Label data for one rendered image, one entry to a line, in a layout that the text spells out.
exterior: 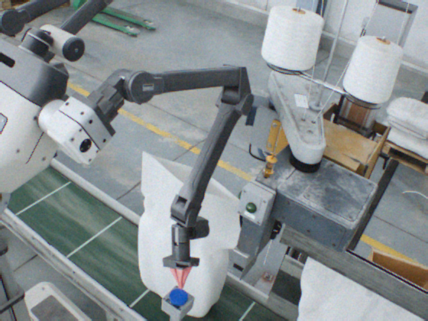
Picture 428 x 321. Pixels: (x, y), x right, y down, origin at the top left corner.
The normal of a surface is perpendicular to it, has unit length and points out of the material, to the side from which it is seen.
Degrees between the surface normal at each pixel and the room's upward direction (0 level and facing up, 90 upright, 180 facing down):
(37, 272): 0
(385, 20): 90
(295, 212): 90
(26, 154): 90
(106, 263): 0
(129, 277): 0
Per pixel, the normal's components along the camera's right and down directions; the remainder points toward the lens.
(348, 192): 0.14, -0.80
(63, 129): -0.18, -0.49
